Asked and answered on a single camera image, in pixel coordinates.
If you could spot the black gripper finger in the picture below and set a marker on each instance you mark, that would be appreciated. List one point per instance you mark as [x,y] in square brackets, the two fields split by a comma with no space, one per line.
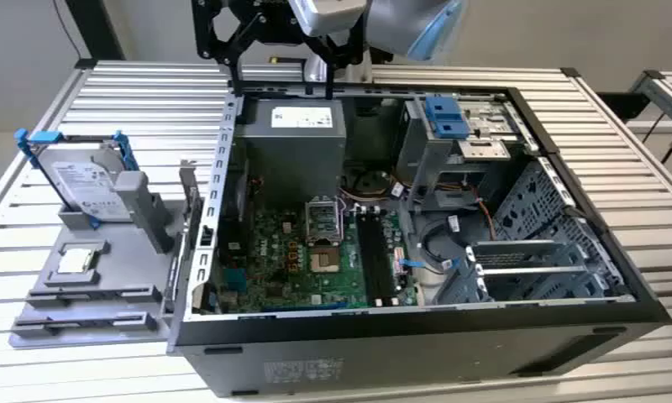
[336,52]
[212,33]

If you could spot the RAM stick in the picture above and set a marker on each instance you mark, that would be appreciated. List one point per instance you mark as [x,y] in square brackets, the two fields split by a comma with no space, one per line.
[81,324]
[89,296]

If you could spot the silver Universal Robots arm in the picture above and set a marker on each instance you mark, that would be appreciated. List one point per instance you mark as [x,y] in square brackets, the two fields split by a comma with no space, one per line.
[387,25]

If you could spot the black RAM slot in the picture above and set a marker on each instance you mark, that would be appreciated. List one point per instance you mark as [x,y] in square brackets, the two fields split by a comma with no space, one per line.
[368,256]
[380,256]
[375,256]
[387,256]

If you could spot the grey power supply unit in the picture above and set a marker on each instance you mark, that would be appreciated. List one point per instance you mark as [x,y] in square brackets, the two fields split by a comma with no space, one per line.
[291,159]

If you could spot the black round fan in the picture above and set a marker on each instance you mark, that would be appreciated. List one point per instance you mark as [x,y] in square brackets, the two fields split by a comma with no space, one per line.
[370,182]

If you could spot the grey metal disk bay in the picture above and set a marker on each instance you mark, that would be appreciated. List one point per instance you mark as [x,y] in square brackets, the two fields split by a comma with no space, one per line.
[482,151]

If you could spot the hard disk in blue carrier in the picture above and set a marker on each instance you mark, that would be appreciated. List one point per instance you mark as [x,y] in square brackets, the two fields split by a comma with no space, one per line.
[79,180]

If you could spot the CPU socket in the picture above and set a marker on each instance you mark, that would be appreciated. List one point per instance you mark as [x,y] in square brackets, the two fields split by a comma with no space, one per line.
[327,260]

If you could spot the white board power connector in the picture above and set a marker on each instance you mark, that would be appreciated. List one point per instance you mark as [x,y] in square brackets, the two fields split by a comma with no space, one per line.
[400,262]

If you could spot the green Dell motherboard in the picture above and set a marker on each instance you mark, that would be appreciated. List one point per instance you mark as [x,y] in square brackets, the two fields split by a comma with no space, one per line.
[347,277]

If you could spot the perforated metal disk bay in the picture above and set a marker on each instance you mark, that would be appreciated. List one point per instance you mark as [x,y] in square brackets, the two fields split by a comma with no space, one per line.
[515,247]

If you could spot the grey plastic parts rack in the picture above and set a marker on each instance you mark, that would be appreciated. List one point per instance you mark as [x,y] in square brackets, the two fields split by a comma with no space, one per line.
[128,268]

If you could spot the silver CPU chip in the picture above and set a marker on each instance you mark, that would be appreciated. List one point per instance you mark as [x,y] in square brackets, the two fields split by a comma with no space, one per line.
[77,261]

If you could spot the black open PC case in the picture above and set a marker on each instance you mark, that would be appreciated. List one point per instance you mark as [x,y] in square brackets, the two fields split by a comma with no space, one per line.
[370,348]

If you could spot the black metal post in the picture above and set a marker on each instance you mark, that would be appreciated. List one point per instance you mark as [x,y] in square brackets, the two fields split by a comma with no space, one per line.
[97,29]

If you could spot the blue plastic drive bracket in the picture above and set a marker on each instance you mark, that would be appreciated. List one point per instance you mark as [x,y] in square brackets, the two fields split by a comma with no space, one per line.
[446,126]

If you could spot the graphics card with metal bracket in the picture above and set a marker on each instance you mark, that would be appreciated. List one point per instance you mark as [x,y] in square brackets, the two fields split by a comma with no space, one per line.
[188,174]

